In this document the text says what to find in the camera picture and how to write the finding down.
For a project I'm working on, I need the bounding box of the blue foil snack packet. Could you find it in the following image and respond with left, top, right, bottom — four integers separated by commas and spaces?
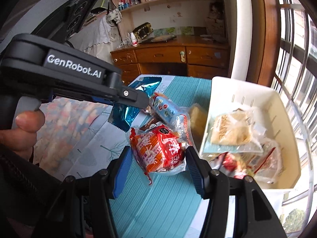
108, 76, 162, 132

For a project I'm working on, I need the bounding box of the red orange snack packet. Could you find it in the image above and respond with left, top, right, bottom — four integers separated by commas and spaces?
128, 124, 188, 186

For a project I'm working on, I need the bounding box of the large brown cake bag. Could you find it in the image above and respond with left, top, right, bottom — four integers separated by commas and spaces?
200, 108, 263, 157

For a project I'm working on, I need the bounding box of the person left hand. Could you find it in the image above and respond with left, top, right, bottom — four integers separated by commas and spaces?
1, 110, 45, 160

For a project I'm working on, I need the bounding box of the dark red white packet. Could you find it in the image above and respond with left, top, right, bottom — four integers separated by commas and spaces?
139, 117, 160, 131

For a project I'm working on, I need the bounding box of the blue white biscuit pack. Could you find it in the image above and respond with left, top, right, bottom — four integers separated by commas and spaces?
149, 93, 190, 136

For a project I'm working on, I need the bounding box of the red white candy bag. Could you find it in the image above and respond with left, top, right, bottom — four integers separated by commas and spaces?
210, 152, 248, 179

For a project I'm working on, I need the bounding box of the clear wrapped cracker packet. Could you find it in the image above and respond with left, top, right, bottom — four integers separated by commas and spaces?
239, 138, 283, 184

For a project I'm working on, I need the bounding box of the small white red bottle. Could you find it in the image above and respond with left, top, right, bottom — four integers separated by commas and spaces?
130, 32, 138, 46

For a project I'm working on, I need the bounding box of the floral pink cushion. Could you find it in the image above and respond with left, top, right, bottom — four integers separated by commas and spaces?
34, 97, 109, 175

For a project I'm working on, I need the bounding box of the white lace covered furniture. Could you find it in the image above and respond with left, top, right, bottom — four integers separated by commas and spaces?
69, 16, 121, 64

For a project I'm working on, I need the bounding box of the ornate black gold box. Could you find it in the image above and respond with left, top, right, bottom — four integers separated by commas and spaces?
132, 22, 154, 41

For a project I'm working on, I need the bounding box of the blue white tablecloth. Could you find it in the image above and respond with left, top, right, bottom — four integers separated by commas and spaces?
53, 74, 236, 238

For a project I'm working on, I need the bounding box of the yellow cake clear packet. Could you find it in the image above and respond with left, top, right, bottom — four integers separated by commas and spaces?
188, 103, 207, 151

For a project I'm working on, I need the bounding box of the white plastic storage bin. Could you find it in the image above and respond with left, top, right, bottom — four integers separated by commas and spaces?
199, 76, 301, 189

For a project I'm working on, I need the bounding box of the wooden desk with drawers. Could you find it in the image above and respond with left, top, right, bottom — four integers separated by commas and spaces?
111, 36, 230, 83

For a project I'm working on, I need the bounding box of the wooden bookshelf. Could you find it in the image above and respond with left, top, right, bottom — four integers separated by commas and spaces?
112, 0, 225, 39

